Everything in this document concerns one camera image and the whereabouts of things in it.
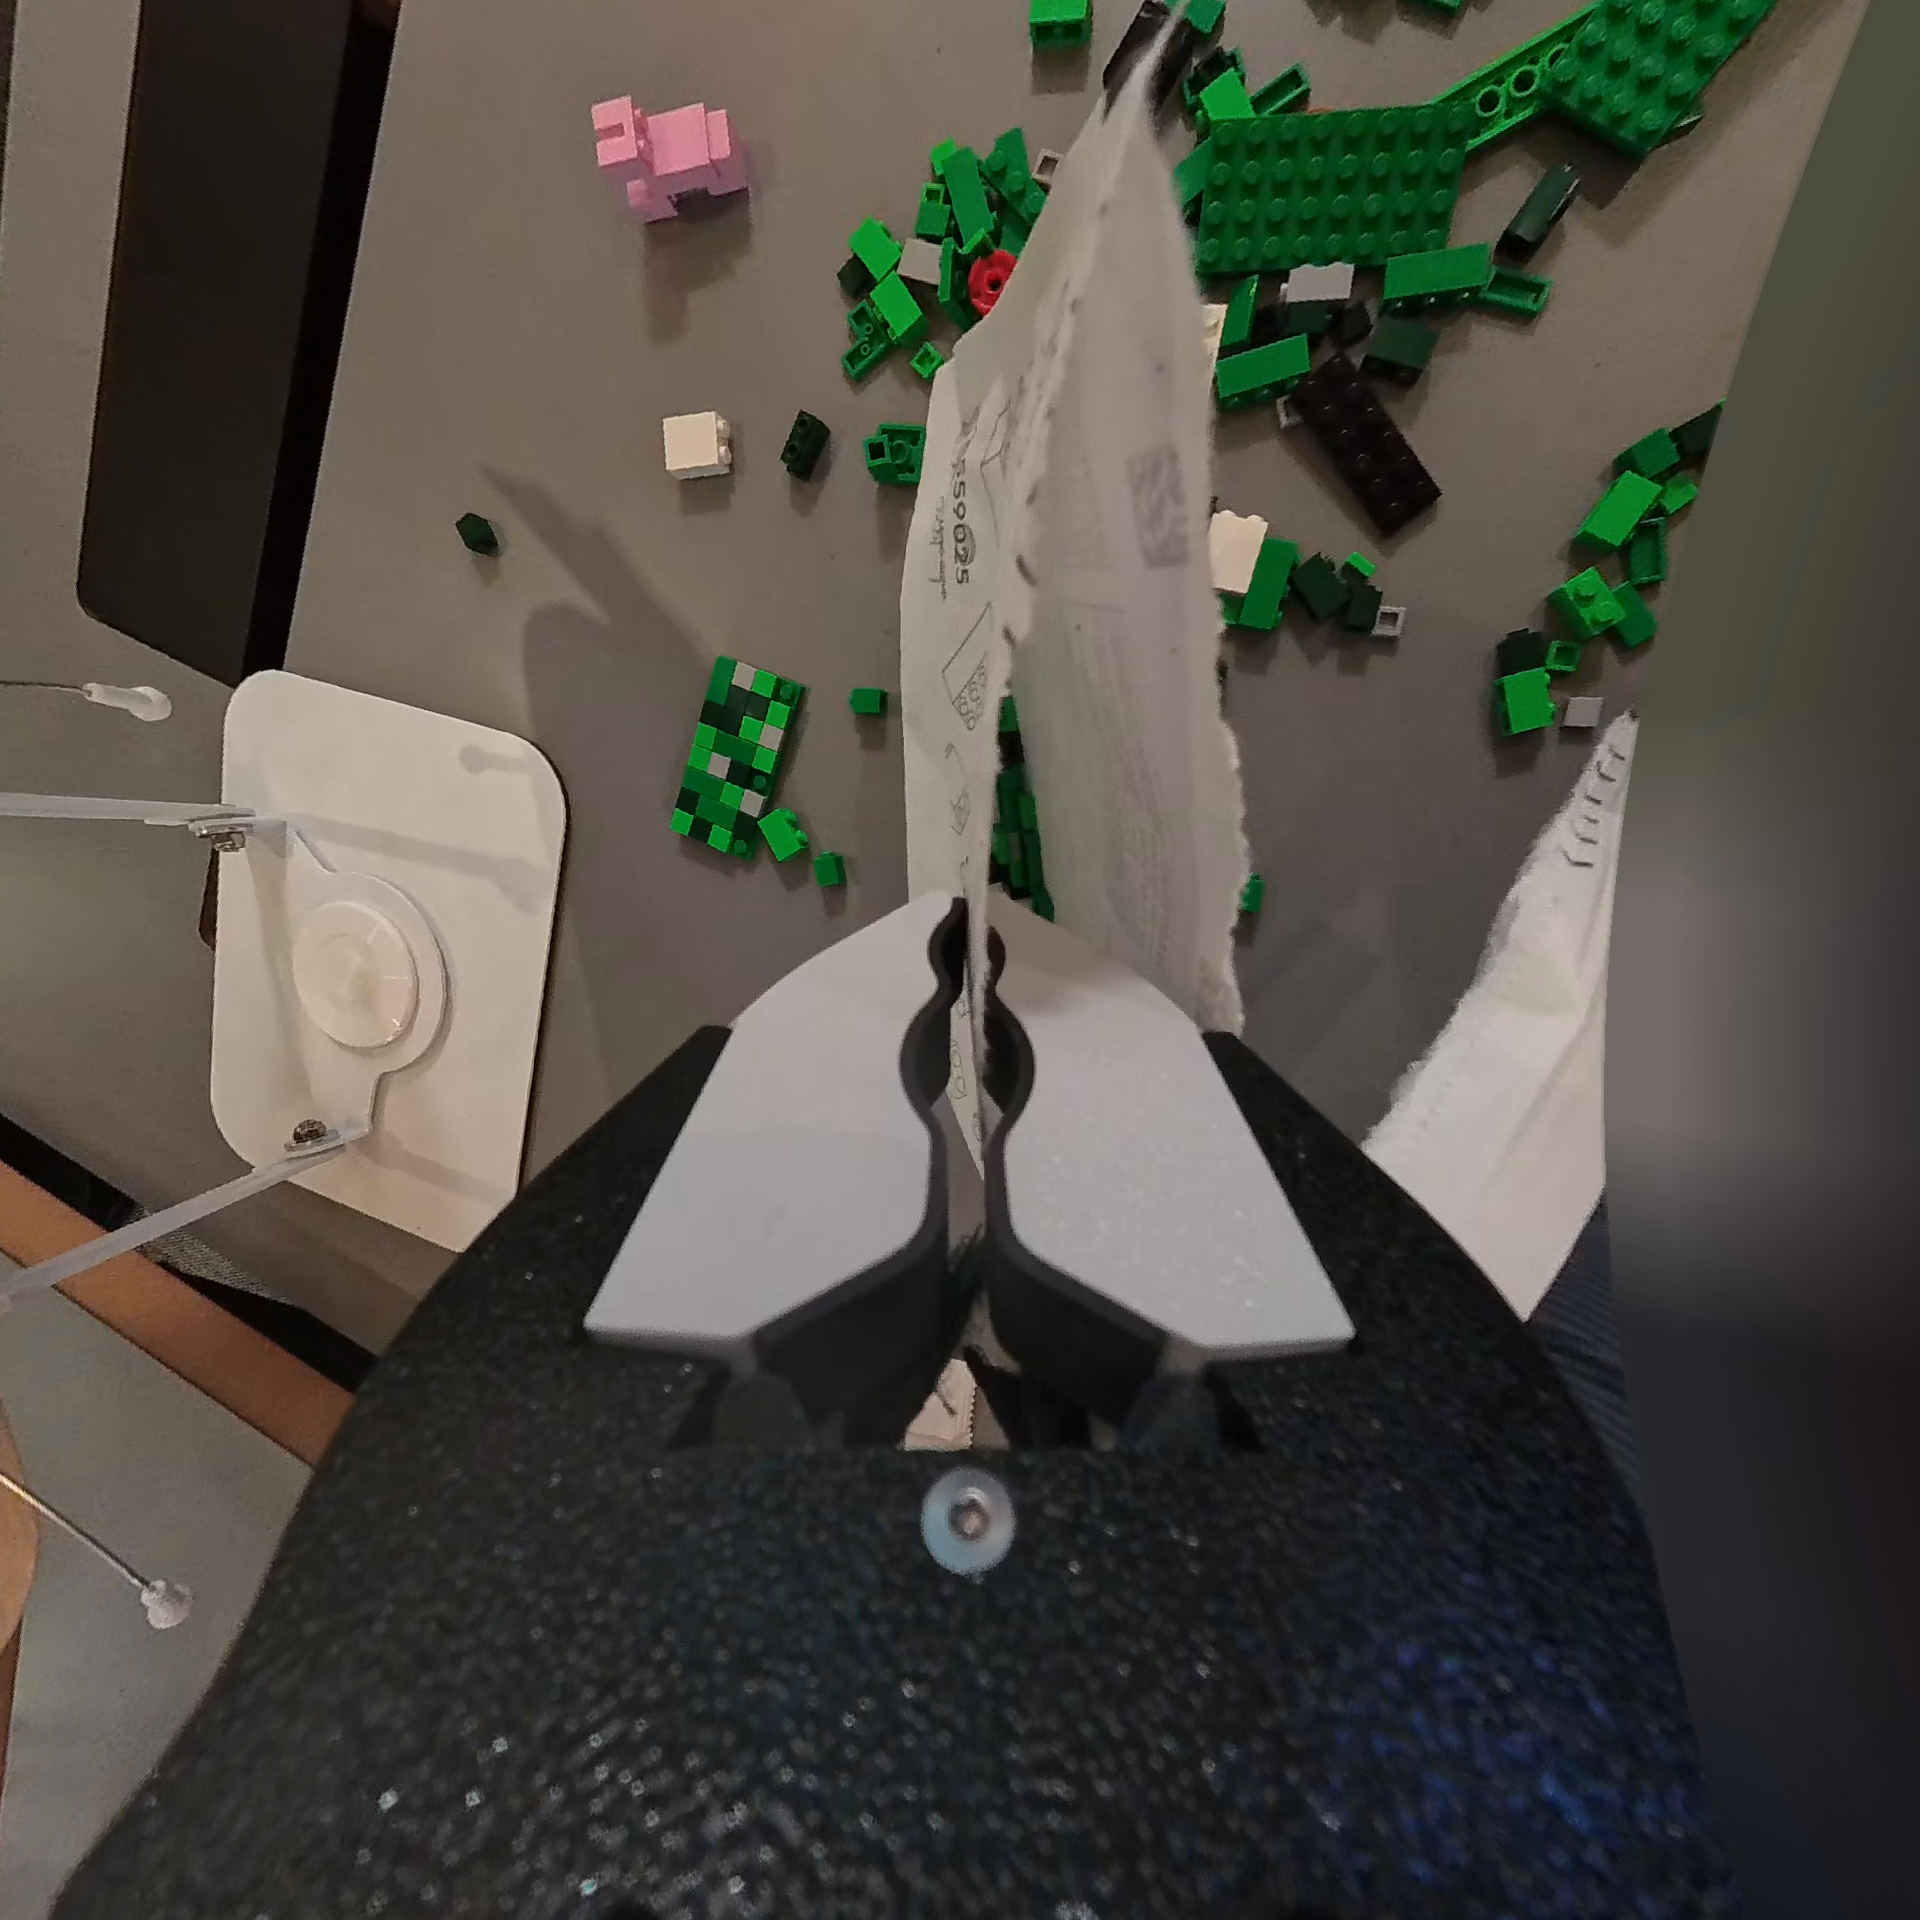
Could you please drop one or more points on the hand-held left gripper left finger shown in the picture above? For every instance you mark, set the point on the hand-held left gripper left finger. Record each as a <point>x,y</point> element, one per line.
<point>765,1170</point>

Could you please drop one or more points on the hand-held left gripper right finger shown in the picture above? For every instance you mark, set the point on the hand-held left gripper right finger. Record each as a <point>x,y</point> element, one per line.
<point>1171,1184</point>

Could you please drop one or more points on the white printed paper bag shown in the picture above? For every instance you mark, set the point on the white printed paper bag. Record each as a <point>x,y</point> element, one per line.
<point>1124,600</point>

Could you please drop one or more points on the grey desk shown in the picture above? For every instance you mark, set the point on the grey desk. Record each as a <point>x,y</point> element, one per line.
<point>525,330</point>

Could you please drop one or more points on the green mosaic plate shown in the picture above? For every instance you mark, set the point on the green mosaic plate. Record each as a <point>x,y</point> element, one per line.
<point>738,758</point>

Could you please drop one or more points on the person's blue ribbed sweater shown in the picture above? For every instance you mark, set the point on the person's blue ribbed sweater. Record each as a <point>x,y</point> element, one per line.
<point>1574,1320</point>

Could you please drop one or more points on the grey table with wooden edge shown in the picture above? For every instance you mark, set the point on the grey table with wooden edge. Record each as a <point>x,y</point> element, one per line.
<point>150,1425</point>

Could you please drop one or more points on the tiny dark green brick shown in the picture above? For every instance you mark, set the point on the tiny dark green brick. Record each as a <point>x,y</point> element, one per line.
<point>480,535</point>

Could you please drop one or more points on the white square brick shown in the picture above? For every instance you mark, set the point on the white square brick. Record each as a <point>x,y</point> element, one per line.
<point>698,446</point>

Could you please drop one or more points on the long black plate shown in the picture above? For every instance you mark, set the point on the long black plate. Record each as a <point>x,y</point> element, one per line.
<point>1369,446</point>

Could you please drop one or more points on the curved row of green bricks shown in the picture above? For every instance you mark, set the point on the curved row of green bricks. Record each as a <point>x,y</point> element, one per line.
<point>1612,519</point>

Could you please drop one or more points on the pile of green bricks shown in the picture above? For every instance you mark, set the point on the pile of green bricks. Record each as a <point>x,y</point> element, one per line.
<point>884,308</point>

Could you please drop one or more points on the red round piece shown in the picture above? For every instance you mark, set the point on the red round piece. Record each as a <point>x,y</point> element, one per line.
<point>992,282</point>

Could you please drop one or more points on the large green studded plate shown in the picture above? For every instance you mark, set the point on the large green studded plate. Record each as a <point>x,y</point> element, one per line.
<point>1334,189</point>
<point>1651,68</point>

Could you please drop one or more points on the pink brick pig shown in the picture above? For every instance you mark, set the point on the pink brick pig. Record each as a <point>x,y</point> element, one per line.
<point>669,158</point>

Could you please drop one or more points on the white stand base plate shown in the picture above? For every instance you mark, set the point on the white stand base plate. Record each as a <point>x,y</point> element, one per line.
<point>391,900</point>

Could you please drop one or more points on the green bracket brick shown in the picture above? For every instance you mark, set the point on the green bracket brick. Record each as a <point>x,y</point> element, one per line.
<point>896,458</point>

